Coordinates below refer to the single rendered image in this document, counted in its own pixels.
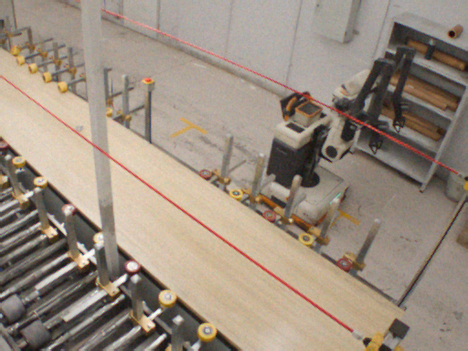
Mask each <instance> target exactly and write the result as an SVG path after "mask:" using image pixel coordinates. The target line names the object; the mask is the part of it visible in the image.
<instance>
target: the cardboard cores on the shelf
mask: <svg viewBox="0 0 468 351"><path fill-rule="evenodd" d="M405 43H407V46H411V47H414V48H415V49H417V51H418V52H420V53H423V54H425V53H426V51H427V46H428V45H426V44H424V43H423V42H421V41H419V40H416V39H413V38H410V37H408V36H407V38H406V39H405ZM432 53H433V54H432V56H431V57H432V58H433V59H437V60H439V61H442V62H443V63H444V64H447V65H449V66H452V67H454V68H457V69H458V70H460V71H464V69H467V70H468V62H467V61H465V60H464V59H461V58H457V57H455V56H453V55H451V54H450V53H447V52H444V51H442V50H439V49H437V48H435V49H434V51H433V52H432ZM400 72H401V69H398V70H395V72H394V73H393V76H392V77H391V79H390V84H391V85H392V86H395V87H396V86H397V84H398V79H399V76H400ZM407 78H408V79H407V80H406V82H405V87H404V89H403V91H406V92H407V93H409V94H411V95H414V96H415V97H418V98H419V99H421V100H422V101H426V102H427V103H429V104H432V105H433V106H436V107H438V108H440V109H441V110H443V111H444V112H445V111H446V109H447V108H449V109H450V110H453V111H454V112H455V111H456V109H457V108H458V106H459V105H458V100H459V99H460V97H458V96H456V95H453V94H452V93H451V92H448V91H447V90H444V89H441V88H439V87H437V86H434V85H433V84H432V83H429V82H428V81H426V80H422V79H419V78H418V77H416V76H415V75H412V74H410V73H409V75H408V77H407ZM383 101H384V102H383V105H385V106H387V107H388V108H385V107H382V108H381V110H380V114H382V115H384V116H387V117H389V118H391V119H392V120H394V119H395V114H394V105H393V102H391V101H388V100H387V99H384V100H383ZM402 116H405V118H406V121H405V124H404V125H405V126H407V127H409V128H410V129H413V130H415V131H417V132H419V133H421V134H422V135H425V136H427V137H429V138H431V139H432V140H434V141H437V142H438V140H439V139H440V135H443V136H445V135H446V133H447V130H444V129H442V128H441V127H439V126H438V125H436V124H435V123H433V122H430V121H428V120H426V119H424V118H422V117H420V116H418V115H416V114H415V113H412V112H410V111H409V112H402Z"/></svg>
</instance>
